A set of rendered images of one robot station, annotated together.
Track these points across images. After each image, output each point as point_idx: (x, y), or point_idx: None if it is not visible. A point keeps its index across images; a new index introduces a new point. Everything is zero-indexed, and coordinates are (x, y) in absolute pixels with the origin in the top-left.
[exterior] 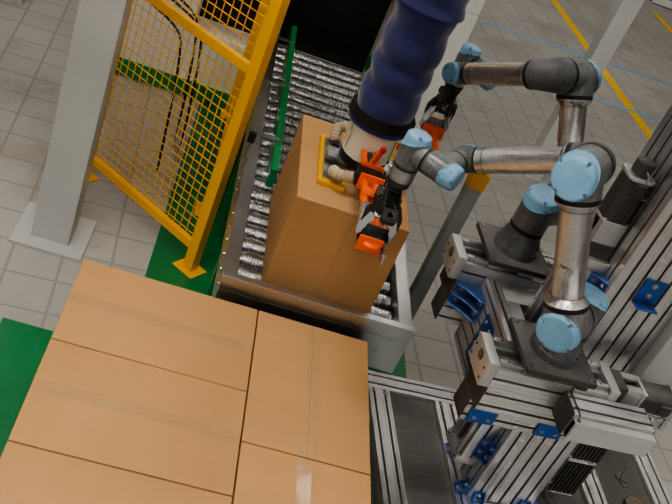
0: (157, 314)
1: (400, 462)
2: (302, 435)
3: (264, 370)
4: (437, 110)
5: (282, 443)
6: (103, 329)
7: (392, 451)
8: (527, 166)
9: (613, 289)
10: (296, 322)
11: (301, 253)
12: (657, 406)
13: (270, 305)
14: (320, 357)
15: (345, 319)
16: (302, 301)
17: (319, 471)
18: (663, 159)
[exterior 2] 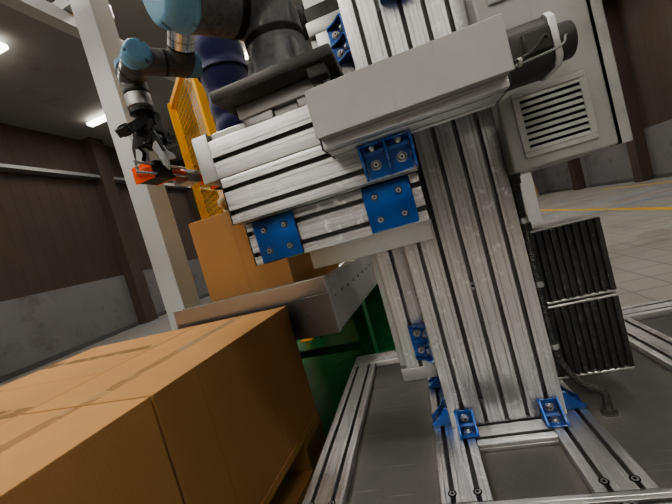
0: (101, 354)
1: (361, 416)
2: (110, 386)
3: (147, 353)
4: None
5: (70, 401)
6: (36, 376)
7: (355, 409)
8: None
9: (345, 9)
10: (225, 319)
11: (219, 267)
12: (515, 44)
13: (213, 319)
14: (221, 328)
15: (266, 298)
16: (229, 301)
17: (74, 414)
18: None
